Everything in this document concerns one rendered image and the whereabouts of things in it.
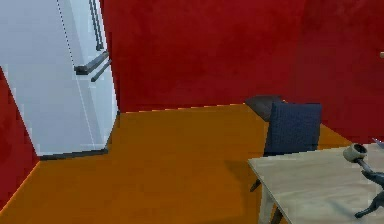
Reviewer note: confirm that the pale blue flat thing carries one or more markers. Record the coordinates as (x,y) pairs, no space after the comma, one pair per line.
(379,143)

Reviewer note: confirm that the dark brown round bin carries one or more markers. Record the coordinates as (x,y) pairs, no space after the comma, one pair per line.
(261,105)

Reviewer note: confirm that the dark blue chair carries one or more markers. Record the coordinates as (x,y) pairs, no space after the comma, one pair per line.
(293,128)

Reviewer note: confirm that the tan wall fixture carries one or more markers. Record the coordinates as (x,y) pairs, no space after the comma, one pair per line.
(382,55)

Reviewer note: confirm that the black figurine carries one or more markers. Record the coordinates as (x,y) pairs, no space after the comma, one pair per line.
(376,200)

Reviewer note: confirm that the pale wooden table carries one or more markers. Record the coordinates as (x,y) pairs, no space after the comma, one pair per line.
(310,186)

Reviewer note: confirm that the white fridge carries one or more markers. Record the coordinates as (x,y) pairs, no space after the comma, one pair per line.
(43,100)

